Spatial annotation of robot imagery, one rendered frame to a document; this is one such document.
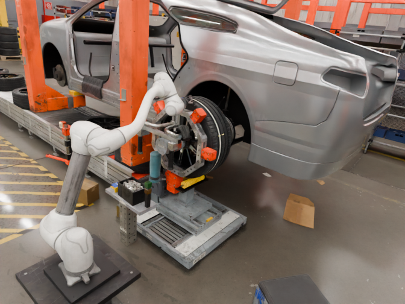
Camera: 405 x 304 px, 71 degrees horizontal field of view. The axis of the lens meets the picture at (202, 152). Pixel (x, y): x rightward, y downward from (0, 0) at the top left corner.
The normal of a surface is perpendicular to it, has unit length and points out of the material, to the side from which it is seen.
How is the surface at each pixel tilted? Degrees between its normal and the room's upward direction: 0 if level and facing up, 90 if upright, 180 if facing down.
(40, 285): 0
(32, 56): 90
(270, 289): 0
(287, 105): 90
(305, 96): 90
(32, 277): 0
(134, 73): 90
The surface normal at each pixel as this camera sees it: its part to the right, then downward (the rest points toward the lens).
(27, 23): 0.76, 0.32
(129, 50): -0.64, 0.24
